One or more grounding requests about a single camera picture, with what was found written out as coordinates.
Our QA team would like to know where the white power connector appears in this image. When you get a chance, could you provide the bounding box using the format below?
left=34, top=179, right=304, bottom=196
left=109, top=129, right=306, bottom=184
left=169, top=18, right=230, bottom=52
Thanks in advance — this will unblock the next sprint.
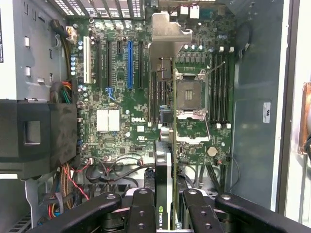
left=64, top=25, right=78, bottom=45

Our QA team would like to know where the CPU socket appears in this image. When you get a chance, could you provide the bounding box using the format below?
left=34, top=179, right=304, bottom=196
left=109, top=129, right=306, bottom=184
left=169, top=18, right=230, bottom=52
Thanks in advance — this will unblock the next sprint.
left=174, top=68, right=210, bottom=120

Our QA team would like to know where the green Dell motherboard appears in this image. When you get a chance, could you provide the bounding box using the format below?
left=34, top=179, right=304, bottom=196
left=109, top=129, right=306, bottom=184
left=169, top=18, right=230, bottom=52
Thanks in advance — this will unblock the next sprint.
left=69, top=18, right=238, bottom=166

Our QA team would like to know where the black braided cable bundle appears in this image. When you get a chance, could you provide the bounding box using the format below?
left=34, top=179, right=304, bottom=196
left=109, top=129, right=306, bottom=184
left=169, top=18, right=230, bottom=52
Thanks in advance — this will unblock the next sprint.
left=50, top=19, right=73, bottom=82

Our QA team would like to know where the black looped wire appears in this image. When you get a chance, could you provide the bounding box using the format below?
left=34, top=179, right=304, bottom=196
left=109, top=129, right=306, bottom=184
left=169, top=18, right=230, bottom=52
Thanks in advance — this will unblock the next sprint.
left=85, top=155, right=156, bottom=185

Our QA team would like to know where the blue expansion slot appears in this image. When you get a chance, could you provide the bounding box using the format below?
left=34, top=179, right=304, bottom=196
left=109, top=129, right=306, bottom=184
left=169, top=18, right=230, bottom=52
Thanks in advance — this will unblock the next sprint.
left=127, top=40, right=134, bottom=92

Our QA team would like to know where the white expansion slot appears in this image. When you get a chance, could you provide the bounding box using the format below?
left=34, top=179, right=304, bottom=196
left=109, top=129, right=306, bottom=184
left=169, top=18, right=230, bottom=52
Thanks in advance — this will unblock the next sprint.
left=83, top=35, right=92, bottom=84

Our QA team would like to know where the long black expansion slot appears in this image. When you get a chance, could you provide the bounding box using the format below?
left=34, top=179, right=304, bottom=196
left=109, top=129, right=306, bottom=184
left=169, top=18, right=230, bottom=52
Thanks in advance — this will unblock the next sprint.
left=138, top=41, right=144, bottom=89
left=106, top=40, right=112, bottom=88
left=96, top=40, right=102, bottom=88

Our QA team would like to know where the thin red black wire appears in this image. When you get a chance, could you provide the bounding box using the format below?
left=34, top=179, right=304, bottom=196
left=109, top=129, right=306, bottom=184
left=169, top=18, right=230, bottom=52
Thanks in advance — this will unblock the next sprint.
left=63, top=159, right=94, bottom=202

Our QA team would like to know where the thin metal locking lever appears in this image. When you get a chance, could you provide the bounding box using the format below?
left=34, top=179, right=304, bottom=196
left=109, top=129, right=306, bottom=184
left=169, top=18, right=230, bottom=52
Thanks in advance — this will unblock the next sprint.
left=206, top=61, right=226, bottom=75

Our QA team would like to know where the white case sticker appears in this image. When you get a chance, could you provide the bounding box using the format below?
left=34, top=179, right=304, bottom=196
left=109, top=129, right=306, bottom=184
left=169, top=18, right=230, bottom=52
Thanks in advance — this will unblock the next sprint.
left=262, top=101, right=272, bottom=124

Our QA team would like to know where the black open PC case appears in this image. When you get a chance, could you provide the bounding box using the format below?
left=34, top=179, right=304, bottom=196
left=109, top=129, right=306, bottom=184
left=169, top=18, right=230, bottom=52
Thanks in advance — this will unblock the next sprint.
left=0, top=0, right=301, bottom=233

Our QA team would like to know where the red black twisted wire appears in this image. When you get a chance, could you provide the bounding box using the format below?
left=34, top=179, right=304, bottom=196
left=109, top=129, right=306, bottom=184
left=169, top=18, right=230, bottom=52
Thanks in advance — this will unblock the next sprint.
left=169, top=3, right=185, bottom=16

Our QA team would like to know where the teal serial port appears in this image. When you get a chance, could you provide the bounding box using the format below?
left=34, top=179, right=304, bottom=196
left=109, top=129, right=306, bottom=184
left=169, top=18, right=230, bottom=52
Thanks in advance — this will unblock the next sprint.
left=199, top=9, right=219, bottom=19

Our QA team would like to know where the green RAM stick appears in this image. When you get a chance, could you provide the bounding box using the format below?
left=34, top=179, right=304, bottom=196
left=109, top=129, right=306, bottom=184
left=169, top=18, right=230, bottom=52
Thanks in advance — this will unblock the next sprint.
left=147, top=70, right=156, bottom=127

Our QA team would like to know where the brown wire bundle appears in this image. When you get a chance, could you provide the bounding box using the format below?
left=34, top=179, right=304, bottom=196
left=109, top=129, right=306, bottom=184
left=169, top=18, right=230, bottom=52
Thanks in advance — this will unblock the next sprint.
left=58, top=163, right=75, bottom=211

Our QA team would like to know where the coloured power wire bundle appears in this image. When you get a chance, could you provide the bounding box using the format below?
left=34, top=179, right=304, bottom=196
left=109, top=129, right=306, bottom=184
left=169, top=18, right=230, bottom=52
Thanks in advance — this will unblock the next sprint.
left=50, top=81, right=73, bottom=104

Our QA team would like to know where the metal socket cover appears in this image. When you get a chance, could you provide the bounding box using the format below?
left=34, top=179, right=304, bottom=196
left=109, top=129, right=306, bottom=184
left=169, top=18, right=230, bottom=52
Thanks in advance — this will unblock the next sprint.
left=175, top=116, right=211, bottom=144

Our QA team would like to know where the grey power supply unit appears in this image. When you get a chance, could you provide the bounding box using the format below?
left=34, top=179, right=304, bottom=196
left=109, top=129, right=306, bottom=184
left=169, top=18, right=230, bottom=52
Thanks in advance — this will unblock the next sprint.
left=0, top=0, right=70, bottom=100

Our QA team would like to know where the RAM slot with white clips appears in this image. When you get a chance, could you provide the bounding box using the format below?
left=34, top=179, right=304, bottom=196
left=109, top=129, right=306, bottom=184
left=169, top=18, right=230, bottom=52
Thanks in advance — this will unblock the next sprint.
left=157, top=81, right=165, bottom=129
left=215, top=46, right=224, bottom=129
left=226, top=46, right=235, bottom=129

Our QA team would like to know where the silver chipset heatsink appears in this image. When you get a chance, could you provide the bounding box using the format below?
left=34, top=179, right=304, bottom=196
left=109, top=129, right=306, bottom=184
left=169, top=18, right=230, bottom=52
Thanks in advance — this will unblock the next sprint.
left=96, top=109, right=121, bottom=133

